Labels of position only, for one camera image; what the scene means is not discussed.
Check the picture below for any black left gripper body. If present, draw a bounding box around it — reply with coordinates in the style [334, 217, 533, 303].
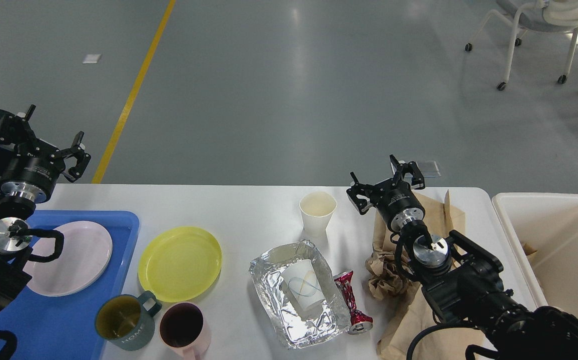
[0, 116, 66, 203]

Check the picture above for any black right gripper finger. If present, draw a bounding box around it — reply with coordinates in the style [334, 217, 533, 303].
[346, 172, 379, 215]
[389, 154, 426, 190]

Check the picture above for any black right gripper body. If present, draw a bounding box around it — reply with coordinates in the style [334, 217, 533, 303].
[375, 180, 425, 233]

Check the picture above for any yellow plastic plate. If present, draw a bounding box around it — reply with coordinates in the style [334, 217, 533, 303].
[138, 226, 223, 303]

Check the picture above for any teal home mug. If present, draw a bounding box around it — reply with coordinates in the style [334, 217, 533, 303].
[95, 291, 162, 351]

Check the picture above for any pink mug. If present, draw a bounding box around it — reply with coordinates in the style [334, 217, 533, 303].
[159, 301, 212, 360]

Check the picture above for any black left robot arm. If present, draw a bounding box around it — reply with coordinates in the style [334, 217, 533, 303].
[0, 105, 91, 311]

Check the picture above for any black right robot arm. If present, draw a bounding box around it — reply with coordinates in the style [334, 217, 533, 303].
[346, 155, 578, 360]

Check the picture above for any transparent floor plate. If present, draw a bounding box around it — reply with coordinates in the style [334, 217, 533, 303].
[391, 161, 441, 179]

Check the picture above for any white paper cup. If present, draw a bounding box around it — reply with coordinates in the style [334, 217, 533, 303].
[299, 191, 337, 237]

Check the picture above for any white floor label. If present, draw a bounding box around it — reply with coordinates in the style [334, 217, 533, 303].
[82, 54, 102, 65]

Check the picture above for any crumpled brown paper ball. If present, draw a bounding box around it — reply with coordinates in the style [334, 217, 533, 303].
[366, 250, 419, 301]

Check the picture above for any pink plate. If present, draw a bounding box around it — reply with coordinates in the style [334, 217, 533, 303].
[24, 221, 113, 297]

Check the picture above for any aluminium foil tray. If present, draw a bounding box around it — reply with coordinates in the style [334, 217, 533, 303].
[248, 240, 351, 349]

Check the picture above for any crushed red can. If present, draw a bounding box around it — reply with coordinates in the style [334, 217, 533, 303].
[333, 269, 373, 335]

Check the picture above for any brown paper bag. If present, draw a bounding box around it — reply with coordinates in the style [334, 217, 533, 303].
[372, 190, 485, 360]

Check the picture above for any blue plastic tray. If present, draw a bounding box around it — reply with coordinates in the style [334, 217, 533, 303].
[0, 210, 140, 360]

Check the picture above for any white plastic bin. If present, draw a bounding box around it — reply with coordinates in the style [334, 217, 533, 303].
[492, 193, 578, 318]

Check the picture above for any white rolling chair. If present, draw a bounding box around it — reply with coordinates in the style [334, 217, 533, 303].
[464, 0, 578, 91]

